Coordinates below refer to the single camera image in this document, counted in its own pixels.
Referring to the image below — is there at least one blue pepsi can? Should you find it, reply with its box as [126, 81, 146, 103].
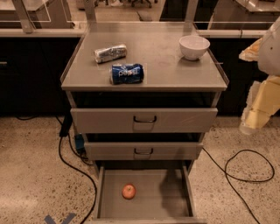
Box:
[110, 64, 144, 85]

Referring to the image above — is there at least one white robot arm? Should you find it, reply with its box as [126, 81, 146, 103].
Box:
[239, 18, 280, 135]

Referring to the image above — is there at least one red apple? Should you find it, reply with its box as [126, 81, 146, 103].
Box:
[122, 184, 137, 200]

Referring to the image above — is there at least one middle drawer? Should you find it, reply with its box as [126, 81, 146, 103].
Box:
[85, 142, 203, 160]

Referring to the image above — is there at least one white ceramic bowl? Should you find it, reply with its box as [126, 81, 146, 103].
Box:
[179, 35, 210, 60]

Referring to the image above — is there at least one blue power adapter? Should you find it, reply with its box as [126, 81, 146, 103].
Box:
[74, 134, 85, 154]

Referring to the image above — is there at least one black cable floor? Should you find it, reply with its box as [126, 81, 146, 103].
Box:
[202, 147, 276, 224]
[55, 115, 98, 224]

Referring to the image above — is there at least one open bottom drawer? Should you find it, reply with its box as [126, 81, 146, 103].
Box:
[94, 165, 207, 224]

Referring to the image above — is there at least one black cable right floor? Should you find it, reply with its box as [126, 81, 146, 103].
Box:
[202, 147, 276, 224]

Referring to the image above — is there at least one dark background counter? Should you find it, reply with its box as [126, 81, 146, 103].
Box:
[0, 20, 280, 117]

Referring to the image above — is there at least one top drawer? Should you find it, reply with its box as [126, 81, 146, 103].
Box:
[71, 108, 218, 134]

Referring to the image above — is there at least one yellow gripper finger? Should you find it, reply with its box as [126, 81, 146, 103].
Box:
[239, 76, 280, 135]
[239, 38, 263, 62]

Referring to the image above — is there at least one grey drawer cabinet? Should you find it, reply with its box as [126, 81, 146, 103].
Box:
[59, 21, 230, 224]

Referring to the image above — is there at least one black cable left floor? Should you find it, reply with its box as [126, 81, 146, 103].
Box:
[55, 115, 98, 224]

